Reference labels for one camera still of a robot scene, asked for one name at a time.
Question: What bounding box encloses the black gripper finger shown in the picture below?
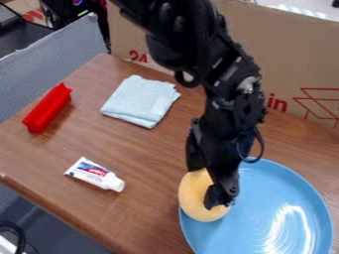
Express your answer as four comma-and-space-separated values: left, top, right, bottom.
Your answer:
204, 185, 240, 210

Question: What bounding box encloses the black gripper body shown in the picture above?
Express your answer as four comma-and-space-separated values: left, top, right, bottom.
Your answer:
185, 98, 266, 189

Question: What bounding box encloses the yellow ball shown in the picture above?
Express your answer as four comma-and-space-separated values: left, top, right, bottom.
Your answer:
177, 169, 229, 222

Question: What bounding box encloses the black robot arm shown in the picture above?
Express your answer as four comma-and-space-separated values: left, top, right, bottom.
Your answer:
108, 0, 266, 208

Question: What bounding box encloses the blue plate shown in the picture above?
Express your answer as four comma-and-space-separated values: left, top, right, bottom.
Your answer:
178, 160, 333, 254

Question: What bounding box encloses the light blue folded cloth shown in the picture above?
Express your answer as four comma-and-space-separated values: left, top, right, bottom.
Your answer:
100, 74, 180, 129

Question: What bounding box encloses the white toothpaste tube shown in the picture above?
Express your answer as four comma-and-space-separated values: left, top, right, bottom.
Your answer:
64, 157, 124, 192

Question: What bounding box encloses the red plastic block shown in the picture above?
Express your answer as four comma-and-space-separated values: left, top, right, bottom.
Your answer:
22, 82, 72, 134

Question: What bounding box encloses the grey fabric partition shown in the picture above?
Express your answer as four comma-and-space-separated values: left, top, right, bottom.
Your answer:
0, 14, 106, 123

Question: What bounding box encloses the black equipment in background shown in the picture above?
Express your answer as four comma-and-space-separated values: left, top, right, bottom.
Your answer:
38, 0, 110, 50

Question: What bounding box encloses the cardboard box wall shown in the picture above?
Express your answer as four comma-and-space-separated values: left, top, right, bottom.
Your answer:
104, 0, 339, 129

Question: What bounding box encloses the black cable loop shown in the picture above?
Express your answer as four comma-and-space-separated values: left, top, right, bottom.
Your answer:
0, 220, 26, 254

